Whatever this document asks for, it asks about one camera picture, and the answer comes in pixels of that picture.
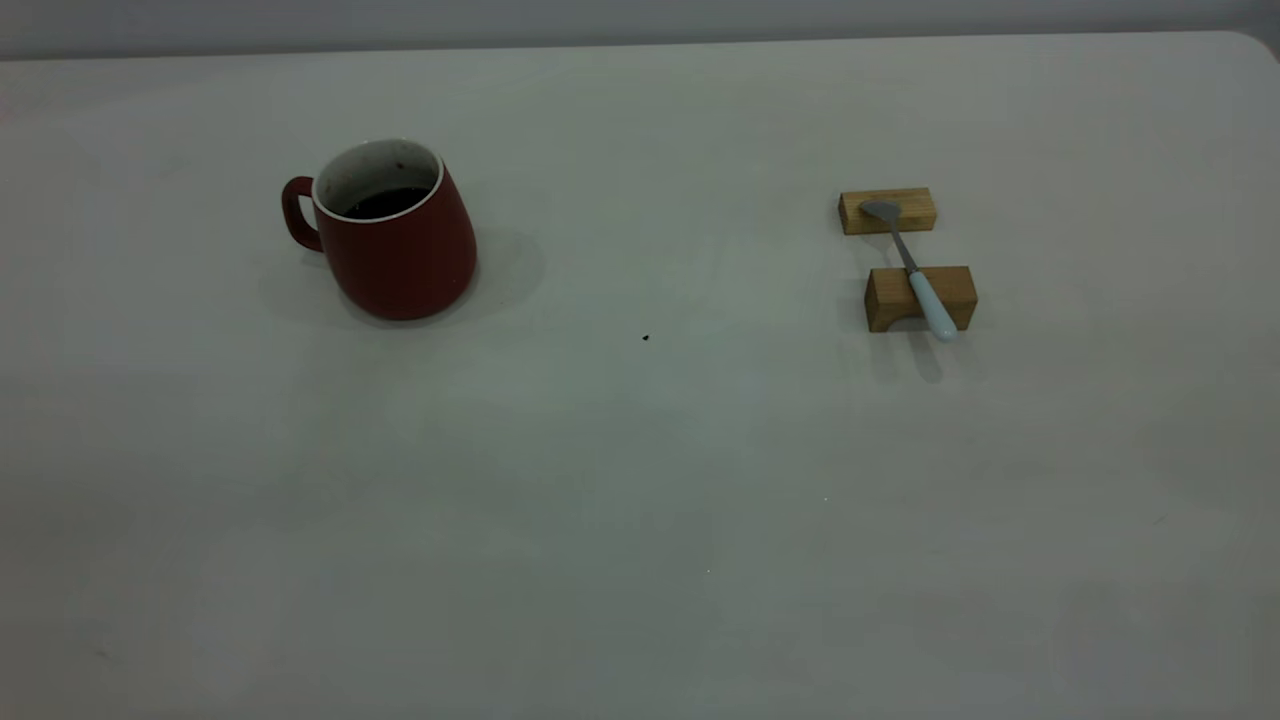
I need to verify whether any red ceramic cup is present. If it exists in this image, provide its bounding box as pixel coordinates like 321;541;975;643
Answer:
281;138;479;323

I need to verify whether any spoon with light blue handle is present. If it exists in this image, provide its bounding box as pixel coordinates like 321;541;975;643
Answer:
858;199;959;344

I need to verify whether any flat rectangular wooden block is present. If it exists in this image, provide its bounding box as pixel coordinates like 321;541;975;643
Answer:
838;187;938;236

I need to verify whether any arched wooden block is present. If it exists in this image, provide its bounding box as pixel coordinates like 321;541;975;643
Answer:
864;265;979;334

